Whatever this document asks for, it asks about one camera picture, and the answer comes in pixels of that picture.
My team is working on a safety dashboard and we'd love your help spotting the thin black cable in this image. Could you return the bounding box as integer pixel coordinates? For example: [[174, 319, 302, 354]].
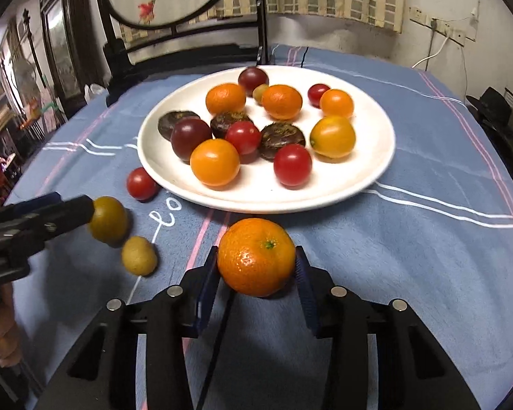
[[193, 289, 238, 410]]

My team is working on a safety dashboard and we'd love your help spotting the small kiwi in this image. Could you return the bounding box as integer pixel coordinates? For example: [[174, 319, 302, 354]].
[[252, 83, 268, 106], [121, 236, 158, 277]]

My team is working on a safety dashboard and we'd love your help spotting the red cherry tomato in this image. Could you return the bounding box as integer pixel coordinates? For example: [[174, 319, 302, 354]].
[[273, 143, 312, 187], [225, 120, 261, 155]]

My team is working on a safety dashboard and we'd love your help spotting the round embroidered screen stand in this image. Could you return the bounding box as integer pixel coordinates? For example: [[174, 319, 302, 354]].
[[97, 0, 271, 107]]

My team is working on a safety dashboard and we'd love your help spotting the small orange kumquat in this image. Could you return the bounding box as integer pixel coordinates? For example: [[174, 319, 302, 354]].
[[319, 89, 354, 118]]

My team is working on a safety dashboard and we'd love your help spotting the wall power strip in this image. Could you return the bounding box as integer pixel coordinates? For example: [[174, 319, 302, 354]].
[[409, 6, 467, 46]]

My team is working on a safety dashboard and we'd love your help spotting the dark red plum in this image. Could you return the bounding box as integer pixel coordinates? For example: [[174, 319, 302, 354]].
[[170, 117, 212, 161], [238, 67, 269, 97]]

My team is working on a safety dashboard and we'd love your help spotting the smooth orange citrus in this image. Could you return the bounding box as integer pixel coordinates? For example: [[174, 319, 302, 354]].
[[190, 139, 241, 187]]

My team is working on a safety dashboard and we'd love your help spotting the yellow-orange citrus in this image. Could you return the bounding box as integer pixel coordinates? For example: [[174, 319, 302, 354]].
[[310, 116, 356, 159]]

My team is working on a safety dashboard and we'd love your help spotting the wrinkled dark passion fruit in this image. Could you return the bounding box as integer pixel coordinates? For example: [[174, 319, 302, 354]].
[[258, 121, 306, 161]]

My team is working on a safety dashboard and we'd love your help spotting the large rough mandarin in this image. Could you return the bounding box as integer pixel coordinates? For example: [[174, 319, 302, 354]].
[[218, 218, 295, 297]]

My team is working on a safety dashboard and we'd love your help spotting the white plastic bag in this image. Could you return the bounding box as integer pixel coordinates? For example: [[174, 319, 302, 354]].
[[84, 83, 106, 104]]

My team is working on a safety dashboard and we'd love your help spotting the person's left hand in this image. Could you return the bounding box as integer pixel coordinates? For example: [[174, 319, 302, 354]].
[[0, 283, 22, 367]]

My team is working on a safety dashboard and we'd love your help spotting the green-yellow citrus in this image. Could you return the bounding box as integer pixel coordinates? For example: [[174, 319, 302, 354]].
[[88, 196, 129, 244]]

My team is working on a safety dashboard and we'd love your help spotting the white oval plate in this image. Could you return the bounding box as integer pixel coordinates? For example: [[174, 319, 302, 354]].
[[138, 66, 396, 214]]

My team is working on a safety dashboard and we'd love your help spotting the black hat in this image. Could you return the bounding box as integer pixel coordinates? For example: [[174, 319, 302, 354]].
[[466, 87, 513, 127]]

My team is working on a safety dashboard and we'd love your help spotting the dark framed picture panel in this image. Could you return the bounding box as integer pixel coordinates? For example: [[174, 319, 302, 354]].
[[39, 0, 91, 119]]

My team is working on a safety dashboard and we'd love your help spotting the blue striped tablecloth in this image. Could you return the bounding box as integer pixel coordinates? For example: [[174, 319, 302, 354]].
[[10, 46, 513, 409]]

